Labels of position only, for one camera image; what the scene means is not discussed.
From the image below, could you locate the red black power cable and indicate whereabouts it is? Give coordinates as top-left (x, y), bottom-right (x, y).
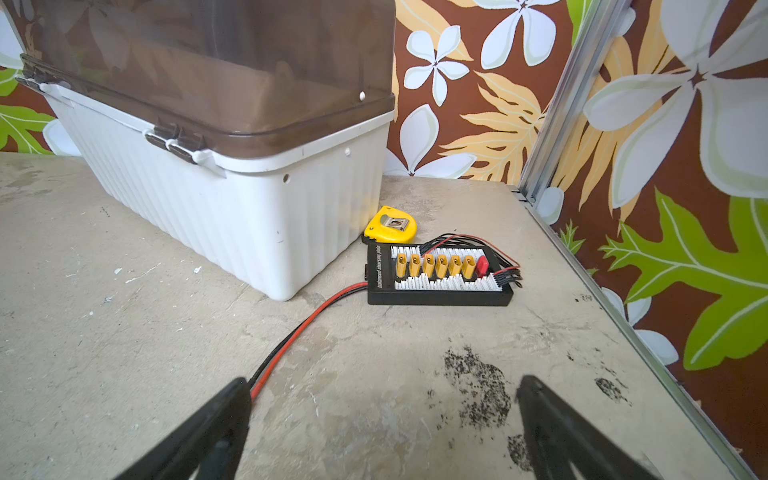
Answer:
top-left (247, 280), bottom-right (370, 402)

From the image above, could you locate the aluminium frame post right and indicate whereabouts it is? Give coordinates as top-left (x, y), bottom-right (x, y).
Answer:
top-left (519, 0), bottom-right (631, 204)

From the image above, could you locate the white toolbox brown lid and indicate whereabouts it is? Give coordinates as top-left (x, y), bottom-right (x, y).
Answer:
top-left (4, 1), bottom-right (396, 301)

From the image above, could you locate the yellow tape measure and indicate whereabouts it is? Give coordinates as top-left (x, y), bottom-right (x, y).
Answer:
top-left (361, 206), bottom-right (418, 244)

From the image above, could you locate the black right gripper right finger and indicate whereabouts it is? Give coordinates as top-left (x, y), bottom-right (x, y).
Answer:
top-left (516, 375), bottom-right (654, 479)

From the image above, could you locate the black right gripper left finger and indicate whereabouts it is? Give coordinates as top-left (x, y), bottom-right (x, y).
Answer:
top-left (118, 377), bottom-right (252, 479)

